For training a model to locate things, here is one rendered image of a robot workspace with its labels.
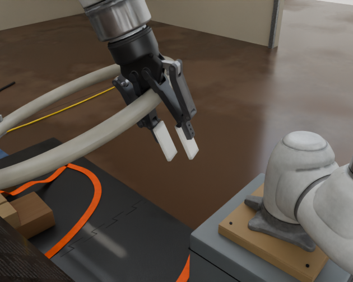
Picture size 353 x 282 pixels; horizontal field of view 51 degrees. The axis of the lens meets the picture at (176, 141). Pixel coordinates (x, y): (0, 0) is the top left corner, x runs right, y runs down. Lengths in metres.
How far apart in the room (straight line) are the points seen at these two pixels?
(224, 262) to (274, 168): 0.29
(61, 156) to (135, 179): 2.08
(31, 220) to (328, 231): 1.73
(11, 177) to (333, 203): 0.60
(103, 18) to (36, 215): 1.81
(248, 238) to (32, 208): 1.54
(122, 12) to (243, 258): 0.72
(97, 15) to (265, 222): 0.72
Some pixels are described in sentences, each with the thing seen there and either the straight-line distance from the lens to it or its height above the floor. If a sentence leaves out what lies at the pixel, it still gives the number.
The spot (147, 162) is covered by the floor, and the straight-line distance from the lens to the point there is 2.79.
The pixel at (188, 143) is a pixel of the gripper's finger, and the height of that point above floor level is 1.24.
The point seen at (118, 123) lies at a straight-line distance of 0.57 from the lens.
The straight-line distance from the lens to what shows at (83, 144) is 0.56.
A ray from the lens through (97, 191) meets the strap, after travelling 2.53.
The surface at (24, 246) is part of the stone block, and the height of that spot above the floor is 0.67.
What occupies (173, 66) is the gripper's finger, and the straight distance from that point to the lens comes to 0.58.
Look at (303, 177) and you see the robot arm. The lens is 0.92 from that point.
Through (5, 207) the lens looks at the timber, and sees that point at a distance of 2.24.
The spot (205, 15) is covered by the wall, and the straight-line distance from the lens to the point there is 6.02.
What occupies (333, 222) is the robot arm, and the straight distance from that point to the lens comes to 0.84.
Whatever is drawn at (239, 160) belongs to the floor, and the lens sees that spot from 2.83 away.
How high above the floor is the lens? 1.58
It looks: 31 degrees down
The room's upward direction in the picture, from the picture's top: straight up
